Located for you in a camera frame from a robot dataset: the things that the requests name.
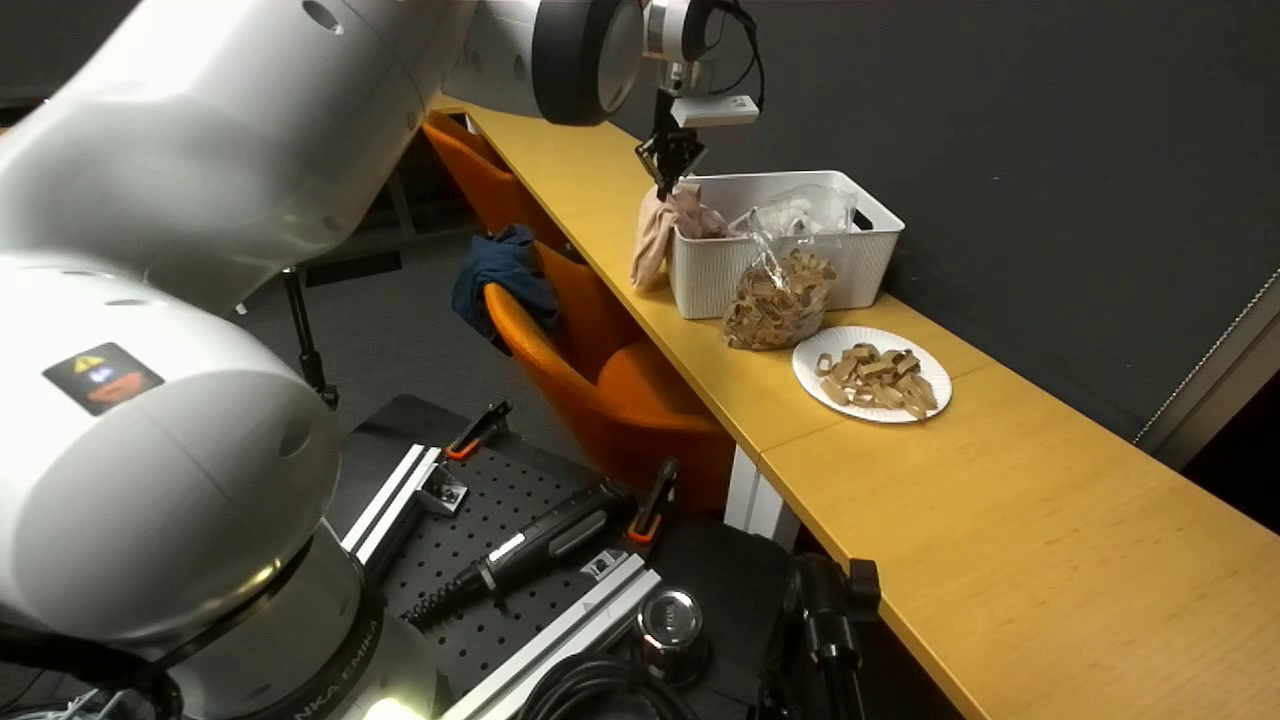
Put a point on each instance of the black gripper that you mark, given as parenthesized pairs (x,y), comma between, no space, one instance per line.
(677,79)

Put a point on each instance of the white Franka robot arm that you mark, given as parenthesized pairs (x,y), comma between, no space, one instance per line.
(203,132)

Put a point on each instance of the orange mesh chair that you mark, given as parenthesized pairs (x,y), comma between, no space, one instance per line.
(643,415)
(480,181)

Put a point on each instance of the white plastic storage bin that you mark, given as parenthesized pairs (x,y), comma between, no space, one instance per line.
(700,272)

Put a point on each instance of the clear bag of rubber bands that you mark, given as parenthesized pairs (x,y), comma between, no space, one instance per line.
(780,307)

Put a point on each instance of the dark blue jacket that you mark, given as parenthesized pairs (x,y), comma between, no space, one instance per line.
(501,283)

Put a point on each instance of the white paper plate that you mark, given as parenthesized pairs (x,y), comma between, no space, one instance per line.
(810,373)

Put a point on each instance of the tan rubber band pile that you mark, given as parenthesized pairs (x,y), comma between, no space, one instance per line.
(874,381)

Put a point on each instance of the white table leg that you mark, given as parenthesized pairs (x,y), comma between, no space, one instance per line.
(755,503)

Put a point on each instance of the black perforated breadboard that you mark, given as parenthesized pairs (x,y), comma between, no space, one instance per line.
(533,484)

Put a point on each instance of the thin black pole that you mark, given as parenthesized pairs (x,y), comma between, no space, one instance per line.
(304,332)

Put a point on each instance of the black handheld tool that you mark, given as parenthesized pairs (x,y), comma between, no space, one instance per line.
(533,547)

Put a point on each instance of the shiny metal cylinder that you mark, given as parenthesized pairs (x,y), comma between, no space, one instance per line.
(668,624)

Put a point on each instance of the black metal stand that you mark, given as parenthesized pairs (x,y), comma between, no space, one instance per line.
(833,643)

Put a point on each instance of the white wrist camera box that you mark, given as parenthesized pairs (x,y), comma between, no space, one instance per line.
(720,109)

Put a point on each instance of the short aluminium extrusion rail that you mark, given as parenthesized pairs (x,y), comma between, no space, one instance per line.
(380,503)
(404,505)

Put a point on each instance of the long aluminium extrusion rail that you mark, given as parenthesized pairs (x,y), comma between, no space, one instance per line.
(533,643)
(575,648)

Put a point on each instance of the light grey window post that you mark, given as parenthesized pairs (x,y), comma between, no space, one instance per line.
(1222,373)

